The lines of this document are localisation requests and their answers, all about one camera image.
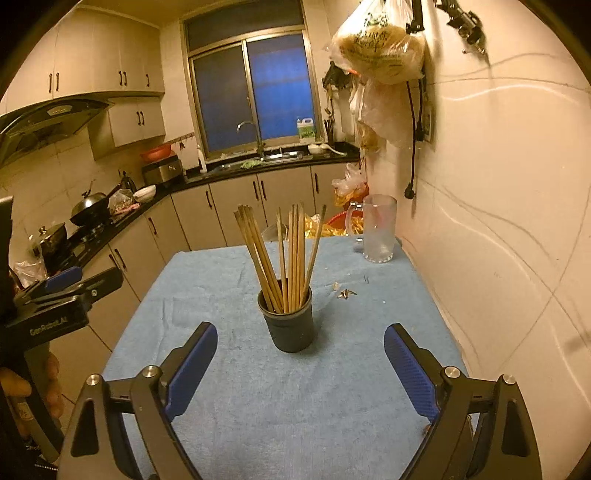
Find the red plastic basin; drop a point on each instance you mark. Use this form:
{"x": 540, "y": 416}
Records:
{"x": 337, "y": 225}

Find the green detergent bottle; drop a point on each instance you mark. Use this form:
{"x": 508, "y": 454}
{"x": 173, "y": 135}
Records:
{"x": 306, "y": 130}

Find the plastic bag of noodles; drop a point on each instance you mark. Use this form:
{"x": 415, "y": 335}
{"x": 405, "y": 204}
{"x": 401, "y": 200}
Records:
{"x": 374, "y": 43}

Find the steel pot with lid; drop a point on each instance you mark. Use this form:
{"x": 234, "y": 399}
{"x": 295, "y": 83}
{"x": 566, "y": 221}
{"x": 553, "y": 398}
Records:
{"x": 51, "y": 246}

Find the kitchen cabinets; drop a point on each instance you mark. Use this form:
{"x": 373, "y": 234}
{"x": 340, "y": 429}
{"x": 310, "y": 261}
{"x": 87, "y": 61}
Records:
{"x": 88, "y": 53}
{"x": 194, "y": 218}

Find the person's left hand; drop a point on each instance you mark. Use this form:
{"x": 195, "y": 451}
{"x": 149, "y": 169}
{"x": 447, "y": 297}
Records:
{"x": 14, "y": 385}

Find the clear glass mug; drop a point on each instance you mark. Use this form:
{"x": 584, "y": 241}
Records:
{"x": 379, "y": 226}

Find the white bowl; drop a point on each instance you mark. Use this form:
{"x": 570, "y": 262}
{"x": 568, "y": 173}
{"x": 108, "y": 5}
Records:
{"x": 144, "y": 194}

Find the blue towel mat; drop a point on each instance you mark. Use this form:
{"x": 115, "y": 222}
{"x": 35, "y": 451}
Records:
{"x": 336, "y": 410}

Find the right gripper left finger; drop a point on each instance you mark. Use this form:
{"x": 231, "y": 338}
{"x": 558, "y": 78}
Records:
{"x": 97, "y": 446}

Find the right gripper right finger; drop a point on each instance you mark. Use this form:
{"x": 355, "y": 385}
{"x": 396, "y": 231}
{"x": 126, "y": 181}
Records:
{"x": 479, "y": 429}

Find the lower kitchen cabinets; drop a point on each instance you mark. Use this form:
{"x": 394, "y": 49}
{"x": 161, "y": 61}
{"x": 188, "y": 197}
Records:
{"x": 194, "y": 218}

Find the black wok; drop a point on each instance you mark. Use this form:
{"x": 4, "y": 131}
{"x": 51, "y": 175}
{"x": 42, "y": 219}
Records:
{"x": 92, "y": 207}

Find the yellow plastic bag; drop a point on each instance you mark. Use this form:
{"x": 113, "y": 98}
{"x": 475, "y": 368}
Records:
{"x": 310, "y": 227}

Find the sink faucet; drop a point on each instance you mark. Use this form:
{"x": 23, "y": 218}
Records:
{"x": 256, "y": 138}

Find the range hood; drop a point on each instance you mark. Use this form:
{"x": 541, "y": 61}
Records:
{"x": 33, "y": 127}

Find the black utensil holder cup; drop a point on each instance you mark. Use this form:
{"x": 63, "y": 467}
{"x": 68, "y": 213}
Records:
{"x": 292, "y": 332}

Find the steel box with red bowl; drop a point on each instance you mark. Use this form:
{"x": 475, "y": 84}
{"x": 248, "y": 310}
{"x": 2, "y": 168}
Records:
{"x": 160, "y": 165}

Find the kitchen window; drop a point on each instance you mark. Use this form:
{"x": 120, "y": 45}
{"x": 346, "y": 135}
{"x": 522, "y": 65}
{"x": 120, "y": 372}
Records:
{"x": 267, "y": 76}

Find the small metal debris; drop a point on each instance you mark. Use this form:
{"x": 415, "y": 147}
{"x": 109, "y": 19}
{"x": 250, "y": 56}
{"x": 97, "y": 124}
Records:
{"x": 342, "y": 292}

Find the upper kitchen cabinets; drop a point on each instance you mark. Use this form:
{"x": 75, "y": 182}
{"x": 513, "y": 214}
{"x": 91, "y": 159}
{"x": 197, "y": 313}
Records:
{"x": 88, "y": 53}

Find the wooden chopstick bundle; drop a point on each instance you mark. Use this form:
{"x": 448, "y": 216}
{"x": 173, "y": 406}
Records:
{"x": 293, "y": 258}
{"x": 290, "y": 254}
{"x": 264, "y": 259}
{"x": 283, "y": 272}

